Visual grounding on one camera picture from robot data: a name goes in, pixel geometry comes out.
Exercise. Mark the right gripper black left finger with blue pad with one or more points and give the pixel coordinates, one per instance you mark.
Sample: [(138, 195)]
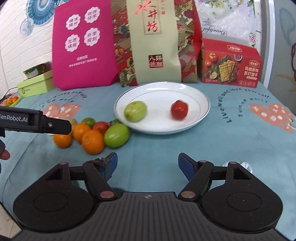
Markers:
[(95, 174)]

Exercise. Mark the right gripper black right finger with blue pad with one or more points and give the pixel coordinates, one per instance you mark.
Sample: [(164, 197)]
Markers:
[(200, 175)]

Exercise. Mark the jaw tip of the black left gripper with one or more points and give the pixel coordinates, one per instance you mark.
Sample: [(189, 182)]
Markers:
[(56, 126)]

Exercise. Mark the orange tangerine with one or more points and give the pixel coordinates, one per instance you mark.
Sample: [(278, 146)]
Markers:
[(92, 142), (62, 141), (79, 131)]

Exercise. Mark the brown longan fruit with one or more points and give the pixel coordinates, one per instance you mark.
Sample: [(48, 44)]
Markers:
[(73, 123)]

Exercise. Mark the orange tangerine front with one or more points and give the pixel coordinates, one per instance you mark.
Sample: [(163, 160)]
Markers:
[(92, 142)]

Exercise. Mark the small dark green tomato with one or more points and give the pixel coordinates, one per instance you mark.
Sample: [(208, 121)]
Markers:
[(89, 121)]

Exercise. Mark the large bright green fruit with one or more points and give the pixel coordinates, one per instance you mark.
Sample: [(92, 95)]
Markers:
[(116, 136)]

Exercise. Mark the red tomato fruit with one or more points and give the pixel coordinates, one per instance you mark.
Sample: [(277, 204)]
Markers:
[(101, 126)]

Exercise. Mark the small green fruit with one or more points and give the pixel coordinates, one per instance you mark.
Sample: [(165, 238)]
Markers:
[(114, 122)]

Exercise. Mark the small tray of fruits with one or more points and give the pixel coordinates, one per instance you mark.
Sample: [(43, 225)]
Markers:
[(11, 101)]

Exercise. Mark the person's left hand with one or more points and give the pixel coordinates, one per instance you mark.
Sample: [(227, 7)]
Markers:
[(4, 154)]

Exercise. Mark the light green box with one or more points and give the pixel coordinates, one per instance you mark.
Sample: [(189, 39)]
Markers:
[(37, 85)]

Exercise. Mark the green patterned bowl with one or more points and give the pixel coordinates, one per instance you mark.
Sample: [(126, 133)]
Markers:
[(38, 70)]

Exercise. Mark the blue printed tablecloth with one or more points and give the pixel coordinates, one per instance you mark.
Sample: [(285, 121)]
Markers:
[(232, 131)]

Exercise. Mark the red wax apple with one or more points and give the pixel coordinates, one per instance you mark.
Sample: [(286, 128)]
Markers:
[(179, 110)]

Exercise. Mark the pale green apple on plate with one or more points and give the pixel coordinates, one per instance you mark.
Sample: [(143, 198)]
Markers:
[(135, 111)]

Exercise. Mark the magenta fabric bag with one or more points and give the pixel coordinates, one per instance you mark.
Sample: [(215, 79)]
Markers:
[(82, 47)]

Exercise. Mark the white round plate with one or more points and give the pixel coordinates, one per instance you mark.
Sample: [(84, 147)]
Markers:
[(159, 97)]

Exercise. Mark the blue paper fan decoration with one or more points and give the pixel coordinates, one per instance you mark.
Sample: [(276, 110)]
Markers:
[(39, 12)]

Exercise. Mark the red cracker box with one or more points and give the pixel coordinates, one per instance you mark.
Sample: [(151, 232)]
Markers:
[(229, 63)]

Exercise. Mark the red beige liquor gift bag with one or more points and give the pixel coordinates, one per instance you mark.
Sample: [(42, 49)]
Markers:
[(156, 41)]

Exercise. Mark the white floral plastic bag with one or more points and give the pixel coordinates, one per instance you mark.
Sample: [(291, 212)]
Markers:
[(228, 18)]

